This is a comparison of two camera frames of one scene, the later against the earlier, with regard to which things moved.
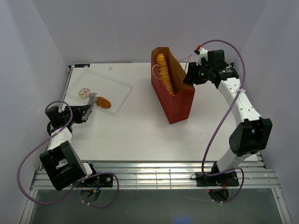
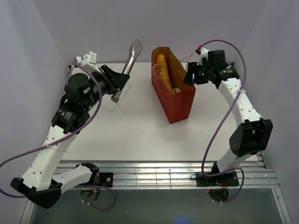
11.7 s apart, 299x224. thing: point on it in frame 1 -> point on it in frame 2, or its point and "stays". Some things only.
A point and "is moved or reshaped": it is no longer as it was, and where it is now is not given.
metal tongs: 91,101 is moved or reshaped
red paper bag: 175,96 stays
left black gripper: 78,110 -> 116,81
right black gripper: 192,69 stays
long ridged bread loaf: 162,69 stays
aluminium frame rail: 164,175 stays
